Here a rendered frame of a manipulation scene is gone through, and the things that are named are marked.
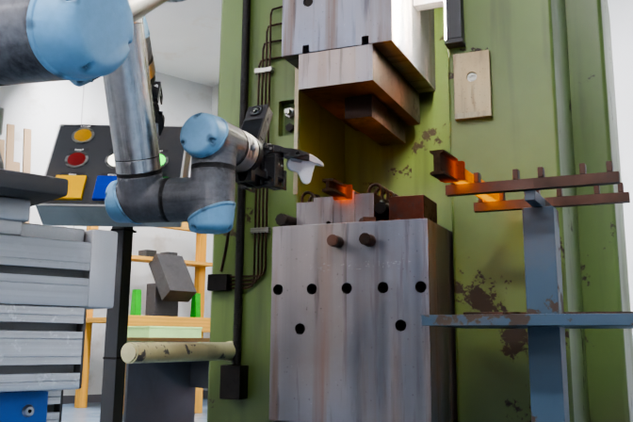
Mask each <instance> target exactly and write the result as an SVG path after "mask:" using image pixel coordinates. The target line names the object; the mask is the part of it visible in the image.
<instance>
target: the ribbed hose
mask: <svg viewBox="0 0 633 422"><path fill-rule="evenodd" d="M242 15H243V16H242V43H241V48H242V49H241V75H240V76H241V77H240V78H241V79H240V80H241V81H240V110H239V116H240V117H239V118H240V119H239V128H240V129H241V127H242V124H243V122H244V119H245V116H246V113H247V111H248V110H247V109H248V94H249V93H248V88H249V83H248V82H249V56H250V53H249V52H250V23H251V0H243V12H242ZM245 190H246V189H243V188H241V184H238V188H237V209H236V210H237V211H236V246H235V297H234V308H235V309H234V328H233V339H234V340H233V341H234V342H233V343H234V346H235V356H234V358H233V360H232V364H231V365H221V366H220V386H219V398H220V399H245V398H248V372H249V366H248V365H242V364H241V362H240V361H241V360H240V359H241V358H240V357H241V356H240V355H241V354H240V353H241V352H240V351H241V334H242V331H241V330H242V329H241V328H242V327H241V326H242V325H241V324H242V323H241V322H242V321H241V320H242V319H241V318H242V293H243V292H242V291H243V290H242V288H241V287H242V286H243V285H242V283H243V282H242V281H241V280H242V279H243V278H242V277H241V276H243V262H244V261H243V260H244V259H243V258H244V257H243V256H244V255H243V254H244V253H243V251H244V250H243V249H244V248H243V247H244V246H243V245H244V244H243V243H244V242H243V241H244V240H243V239H244V232H245V231H244V230H245V229H244V228H245V227H244V226H245V225H244V224H245V213H244V212H245V211H244V210H245V209H244V208H245V207H244V206H245V196H246V195H245V194H246V193H245V192H246V191H245Z"/></svg>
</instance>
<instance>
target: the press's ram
mask: <svg viewBox="0 0 633 422"><path fill-rule="evenodd" d="M444 6H445V4H444V0H283V25H282V57H283V58H284V59H285V60H286V61H288V62H289V63H290V64H292V65H293V66H294V67H296V68H297V69H299V55H302V54H308V53H314V52H321V51H328V50H333V49H340V48H347V47H353V46H359V45H366V44H372V43H373V44H374V45H375V46H376V47H377V49H378V50H379V51H380V52H381V53H382V54H383V55H384V56H385V57H386V58H387V59H388V60H389V61H390V63H391V64H392V65H393V66H394V67H395V68H396V69H397V70H398V71H399V72H400V73H401V74H402V75H403V76H404V78H405V79H406V80H407V81H408V82H409V83H410V84H411V85H412V86H413V87H414V88H415V89H416V90H417V92H418V93H421V92H429V91H436V82H435V40H434V9H435V8H443V7H444Z"/></svg>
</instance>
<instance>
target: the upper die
mask: <svg viewBox="0 0 633 422"><path fill-rule="evenodd" d="M299 91H301V92H302V93H304V94H305V95H306V96H308V97H309V98H311V99H312V100H313V101H315V102H316V103H318V104H319V105H320V106H322V107H324V108H325V109H326V110H328V111H329V112H331V113H332V114H333V115H334V116H335V117H337V118H338V119H339V120H341V121H342V122H344V123H345V124H347V125H348V126H350V127H351V128H352V129H354V130H355V131H360V130H359V129H357V128H356V127H355V126H353V125H352V124H350V123H349V122H347V121H346V120H345V98H346V97H353V96H362V95H369V94H372V95H373V96H374V97H375V98H376V99H378V100H379V101H380V102H381V103H382V104H383V105H384V106H386V107H387V108H388V109H389V110H390V111H391V112H392V113H393V114H395V115H396V116H397V117H398V118H399V119H400V120H401V121H403V122H404V123H405V126H406V125H416V124H420V107H419V93H418V92H417V90H416V89H415V88H414V87H413V86H412V85H411V84H410V83H409V82H408V81H407V80H406V79H405V78H404V76H403V75H402V74H401V73H400V72H399V71H398V70H397V69H396V68H395V67H394V66H393V65H392V64H391V63H390V61H389V60H388V59H387V58H386V57H385V56H384V55H383V54H382V53H381V52H380V51H379V50H378V49H377V47H376V46H375V45H374V44H373V43H372V44H366V45H359V46H353V47H347V48H340V49H333V50H328V51H321V52H314V53H308V54H302V55H299Z"/></svg>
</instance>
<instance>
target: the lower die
mask: <svg viewBox="0 0 633 422"><path fill-rule="evenodd" d="M380 199H381V196H379V195H377V194H375V193H362V194H360V193H358V192H356V191H352V199H349V200H333V197H319V198H314V201H313V202H309V203H297V225H309V224H326V223H327V221H329V222H330V223H343V222H359V219H361V218H362V217H376V221H377V220H382V219H385V220H389V219H388V218H386V217H384V216H382V215H380V214H378V213H376V210H375V206H376V203H379V202H380Z"/></svg>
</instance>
